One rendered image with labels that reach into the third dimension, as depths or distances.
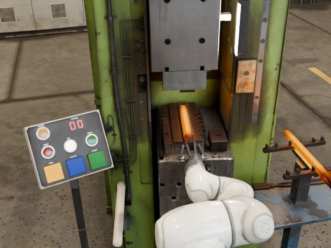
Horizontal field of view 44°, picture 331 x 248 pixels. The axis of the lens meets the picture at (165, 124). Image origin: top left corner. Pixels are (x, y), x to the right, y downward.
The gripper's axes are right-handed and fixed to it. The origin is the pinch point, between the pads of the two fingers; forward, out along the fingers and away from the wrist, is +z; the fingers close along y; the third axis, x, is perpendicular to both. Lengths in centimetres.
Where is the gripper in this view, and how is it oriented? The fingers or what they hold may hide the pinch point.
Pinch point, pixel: (189, 141)
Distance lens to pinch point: 197.4
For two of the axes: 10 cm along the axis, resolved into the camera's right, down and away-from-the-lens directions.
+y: 10.0, -0.4, 0.3
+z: -0.5, -5.0, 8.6
